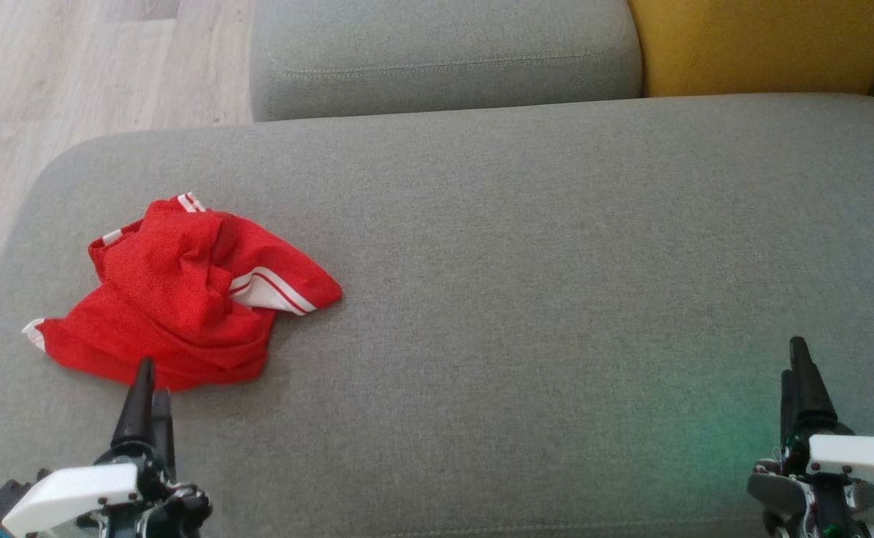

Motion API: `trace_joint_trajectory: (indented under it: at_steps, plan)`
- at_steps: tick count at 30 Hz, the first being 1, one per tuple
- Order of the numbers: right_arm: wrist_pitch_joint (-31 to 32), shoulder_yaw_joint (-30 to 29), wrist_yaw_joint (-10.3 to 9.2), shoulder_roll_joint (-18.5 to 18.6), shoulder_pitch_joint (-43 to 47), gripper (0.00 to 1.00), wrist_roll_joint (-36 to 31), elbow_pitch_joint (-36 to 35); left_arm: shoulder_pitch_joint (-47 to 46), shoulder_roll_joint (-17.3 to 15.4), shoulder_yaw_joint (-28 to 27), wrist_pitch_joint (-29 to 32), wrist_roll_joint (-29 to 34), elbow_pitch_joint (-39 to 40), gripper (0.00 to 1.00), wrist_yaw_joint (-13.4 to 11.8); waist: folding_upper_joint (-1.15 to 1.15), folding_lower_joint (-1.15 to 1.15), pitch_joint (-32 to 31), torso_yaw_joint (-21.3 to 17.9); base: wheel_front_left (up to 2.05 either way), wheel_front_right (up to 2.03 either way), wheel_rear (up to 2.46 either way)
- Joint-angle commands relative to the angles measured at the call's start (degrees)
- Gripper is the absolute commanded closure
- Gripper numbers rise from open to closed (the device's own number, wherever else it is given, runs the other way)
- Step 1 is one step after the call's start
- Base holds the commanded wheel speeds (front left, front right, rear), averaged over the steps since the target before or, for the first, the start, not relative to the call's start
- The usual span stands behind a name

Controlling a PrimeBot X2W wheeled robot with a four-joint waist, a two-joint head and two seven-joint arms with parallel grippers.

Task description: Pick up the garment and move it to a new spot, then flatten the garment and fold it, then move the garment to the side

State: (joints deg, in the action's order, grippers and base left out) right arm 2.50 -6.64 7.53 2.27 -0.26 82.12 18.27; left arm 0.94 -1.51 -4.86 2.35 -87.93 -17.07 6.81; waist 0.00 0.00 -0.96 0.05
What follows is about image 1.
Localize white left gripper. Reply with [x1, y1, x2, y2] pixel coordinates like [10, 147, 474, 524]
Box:
[1, 357, 213, 538]

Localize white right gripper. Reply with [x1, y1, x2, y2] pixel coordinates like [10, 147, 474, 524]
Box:
[747, 336, 874, 538]

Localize red shorts white stripes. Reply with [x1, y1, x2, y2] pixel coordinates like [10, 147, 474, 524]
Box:
[24, 193, 269, 391]

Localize yellow pillow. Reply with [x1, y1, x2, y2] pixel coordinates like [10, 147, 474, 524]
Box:
[626, 0, 874, 98]

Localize grey sofa back cushion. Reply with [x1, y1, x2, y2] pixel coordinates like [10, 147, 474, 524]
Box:
[248, 0, 643, 123]

